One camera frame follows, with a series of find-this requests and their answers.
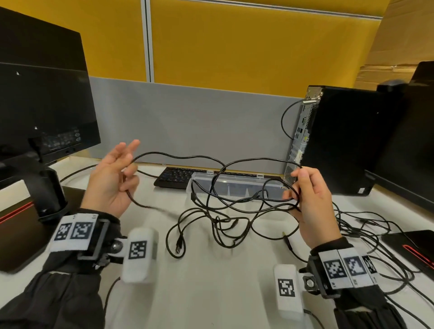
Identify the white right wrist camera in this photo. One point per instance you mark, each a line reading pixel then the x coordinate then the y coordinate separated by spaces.
pixel 288 295

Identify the person's left forearm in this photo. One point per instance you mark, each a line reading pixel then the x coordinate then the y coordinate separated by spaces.
pixel 51 298

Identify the grey webcam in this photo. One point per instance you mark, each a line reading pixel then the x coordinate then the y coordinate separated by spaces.
pixel 391 84

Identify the black keyboard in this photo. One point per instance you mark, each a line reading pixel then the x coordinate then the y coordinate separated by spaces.
pixel 173 176

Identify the person's right forearm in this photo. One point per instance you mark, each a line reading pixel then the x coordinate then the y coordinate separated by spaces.
pixel 366 312

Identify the left wrist marker band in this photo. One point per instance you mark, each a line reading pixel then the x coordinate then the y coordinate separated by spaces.
pixel 74 232

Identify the black desktop computer tower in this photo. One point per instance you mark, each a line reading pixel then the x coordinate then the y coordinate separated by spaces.
pixel 349 142

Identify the person's left hand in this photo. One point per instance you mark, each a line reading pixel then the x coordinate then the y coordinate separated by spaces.
pixel 105 189

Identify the brown cardboard box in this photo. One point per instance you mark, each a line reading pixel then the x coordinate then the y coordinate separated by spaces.
pixel 403 37

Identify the wrist marker band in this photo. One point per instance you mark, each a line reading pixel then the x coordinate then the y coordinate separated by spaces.
pixel 349 267
pixel 74 232

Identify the yellow partition panel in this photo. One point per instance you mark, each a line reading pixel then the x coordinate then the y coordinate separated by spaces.
pixel 254 44

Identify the black monitor with square stand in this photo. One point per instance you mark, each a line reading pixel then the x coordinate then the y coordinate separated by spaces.
pixel 44 101

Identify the clear plastic compartment box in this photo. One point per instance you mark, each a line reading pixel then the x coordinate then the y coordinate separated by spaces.
pixel 237 186

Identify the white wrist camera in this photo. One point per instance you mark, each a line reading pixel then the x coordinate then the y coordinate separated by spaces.
pixel 139 257
pixel 288 295

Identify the person's right hand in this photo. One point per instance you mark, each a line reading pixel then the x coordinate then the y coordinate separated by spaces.
pixel 315 210

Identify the wide black monitor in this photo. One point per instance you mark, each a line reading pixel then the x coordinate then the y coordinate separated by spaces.
pixel 413 135

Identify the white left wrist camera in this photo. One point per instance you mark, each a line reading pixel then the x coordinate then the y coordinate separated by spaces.
pixel 139 257

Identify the right wrist marker band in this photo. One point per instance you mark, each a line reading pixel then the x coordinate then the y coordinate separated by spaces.
pixel 349 267

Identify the grey desk partition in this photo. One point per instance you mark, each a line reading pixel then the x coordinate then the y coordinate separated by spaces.
pixel 203 125

